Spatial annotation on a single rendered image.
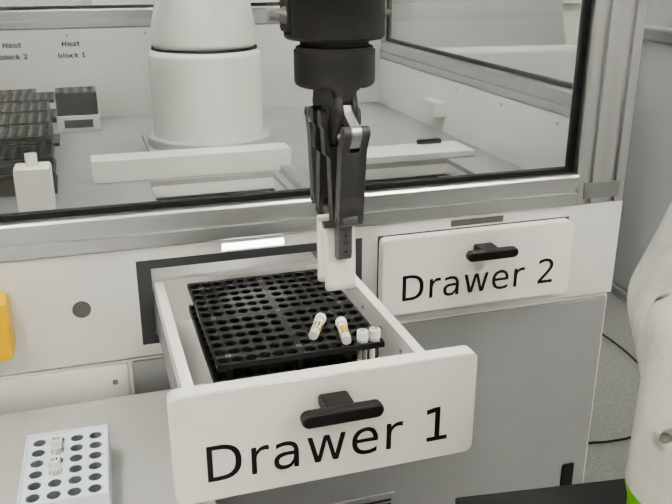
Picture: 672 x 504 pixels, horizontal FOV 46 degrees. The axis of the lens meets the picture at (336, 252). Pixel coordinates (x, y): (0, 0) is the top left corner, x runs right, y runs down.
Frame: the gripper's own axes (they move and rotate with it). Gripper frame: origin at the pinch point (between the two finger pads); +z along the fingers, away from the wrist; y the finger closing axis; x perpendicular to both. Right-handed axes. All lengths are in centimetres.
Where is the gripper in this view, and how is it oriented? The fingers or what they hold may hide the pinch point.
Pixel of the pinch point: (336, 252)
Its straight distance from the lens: 79.6
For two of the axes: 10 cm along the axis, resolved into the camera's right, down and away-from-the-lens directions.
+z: 0.1, 9.4, 3.4
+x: 9.5, -1.1, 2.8
